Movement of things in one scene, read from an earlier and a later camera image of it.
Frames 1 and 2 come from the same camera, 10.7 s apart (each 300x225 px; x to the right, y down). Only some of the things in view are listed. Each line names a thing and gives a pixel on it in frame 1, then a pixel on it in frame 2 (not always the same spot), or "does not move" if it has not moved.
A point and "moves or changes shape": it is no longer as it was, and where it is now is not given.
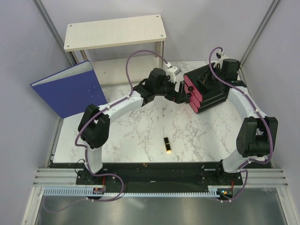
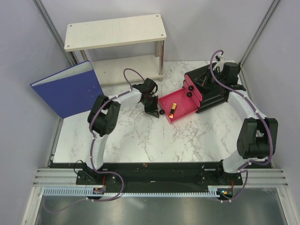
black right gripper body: x=211 y=79 does not move
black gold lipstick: x=167 y=145 -> x=171 y=114
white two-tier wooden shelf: x=107 y=44 does not move
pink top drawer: x=196 y=91 does not move
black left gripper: x=179 y=97 -> x=154 y=108
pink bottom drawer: x=194 y=106 moves or changes shape
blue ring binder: x=70 y=91 does not move
